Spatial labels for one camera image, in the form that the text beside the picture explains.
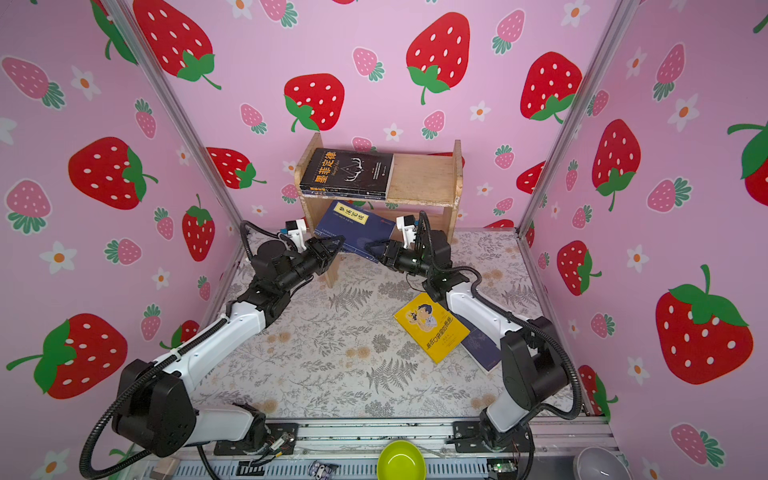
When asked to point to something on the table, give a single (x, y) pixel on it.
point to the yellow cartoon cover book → (436, 330)
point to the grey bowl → (596, 463)
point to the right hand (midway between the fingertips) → (367, 248)
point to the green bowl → (400, 460)
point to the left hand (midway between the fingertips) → (345, 237)
